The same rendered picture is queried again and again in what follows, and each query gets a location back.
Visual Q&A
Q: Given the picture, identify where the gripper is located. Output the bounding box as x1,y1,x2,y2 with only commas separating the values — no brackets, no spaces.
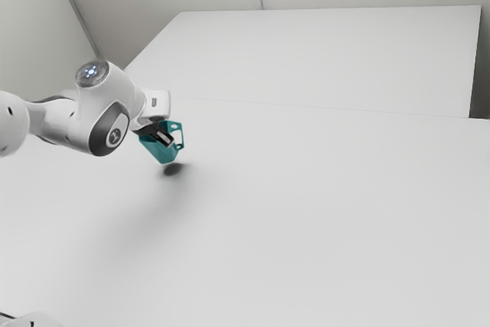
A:
132,115,174,149

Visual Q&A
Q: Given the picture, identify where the teal faceted mug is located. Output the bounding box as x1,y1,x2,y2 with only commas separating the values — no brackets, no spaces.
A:
137,119,188,165

